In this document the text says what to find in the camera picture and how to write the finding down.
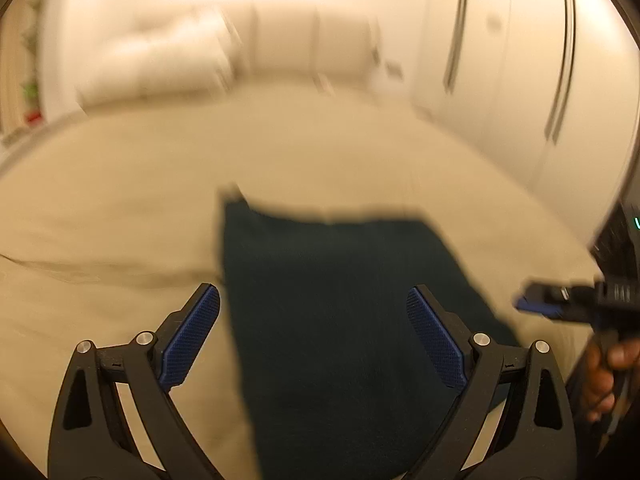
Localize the white wardrobe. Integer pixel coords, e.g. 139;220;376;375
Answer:
410;0;640;241

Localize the white pillow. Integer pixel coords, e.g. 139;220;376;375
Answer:
75;7;241;106

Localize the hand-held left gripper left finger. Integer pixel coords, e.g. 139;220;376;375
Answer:
47;282;223;480

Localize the beige bed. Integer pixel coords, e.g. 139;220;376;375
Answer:
0;82;606;480

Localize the dark wardrobe handle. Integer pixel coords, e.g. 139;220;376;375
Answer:
442;0;468;93
544;0;577;143

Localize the dark green cloth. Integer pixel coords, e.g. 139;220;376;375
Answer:
217;185;521;480

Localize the person's right hand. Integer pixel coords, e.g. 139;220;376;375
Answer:
580;332;640;423

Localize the cream padded headboard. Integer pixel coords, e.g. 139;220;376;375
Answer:
215;2;386;86

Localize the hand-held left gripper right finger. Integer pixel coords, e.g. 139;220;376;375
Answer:
406;285;581;480

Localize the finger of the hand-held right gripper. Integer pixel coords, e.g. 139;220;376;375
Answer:
522;282;601;306
514;297;597;322

